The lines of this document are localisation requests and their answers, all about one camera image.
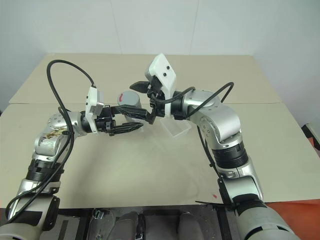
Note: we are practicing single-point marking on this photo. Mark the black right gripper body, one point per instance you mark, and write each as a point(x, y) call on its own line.
point(156, 86)

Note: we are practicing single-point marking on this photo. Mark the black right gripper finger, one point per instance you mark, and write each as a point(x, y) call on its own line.
point(152, 117)
point(138, 86)

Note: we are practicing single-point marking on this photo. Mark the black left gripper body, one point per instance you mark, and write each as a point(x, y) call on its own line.
point(103, 123)

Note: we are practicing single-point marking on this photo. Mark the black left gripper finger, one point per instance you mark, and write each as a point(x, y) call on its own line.
point(130, 111)
point(127, 128)

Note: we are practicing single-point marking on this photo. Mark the silver jar with red stripe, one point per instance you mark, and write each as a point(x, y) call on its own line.
point(137, 106)

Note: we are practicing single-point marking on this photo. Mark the grey jar lid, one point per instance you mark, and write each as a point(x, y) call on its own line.
point(128, 96)

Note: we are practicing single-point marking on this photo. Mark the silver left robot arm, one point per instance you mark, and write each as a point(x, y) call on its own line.
point(45, 147)

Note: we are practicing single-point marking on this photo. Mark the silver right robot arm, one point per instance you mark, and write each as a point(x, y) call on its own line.
point(220, 117)

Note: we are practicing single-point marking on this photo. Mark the clear plastic box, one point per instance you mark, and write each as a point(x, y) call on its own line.
point(178, 128)

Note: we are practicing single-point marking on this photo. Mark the dark grey rounded shape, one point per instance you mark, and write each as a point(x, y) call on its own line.
point(127, 225)
point(188, 225)
point(102, 225)

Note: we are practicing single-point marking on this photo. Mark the small red scrap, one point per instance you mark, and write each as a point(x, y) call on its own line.
point(214, 196)

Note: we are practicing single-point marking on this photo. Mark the grey and red object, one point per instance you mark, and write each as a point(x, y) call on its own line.
point(312, 136)

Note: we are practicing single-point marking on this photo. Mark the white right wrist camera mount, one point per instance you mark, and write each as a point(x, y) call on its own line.
point(162, 65)

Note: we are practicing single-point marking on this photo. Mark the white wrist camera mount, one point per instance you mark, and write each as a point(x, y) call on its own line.
point(91, 100)
point(162, 65)

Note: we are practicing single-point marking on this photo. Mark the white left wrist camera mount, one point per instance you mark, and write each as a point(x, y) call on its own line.
point(91, 100)

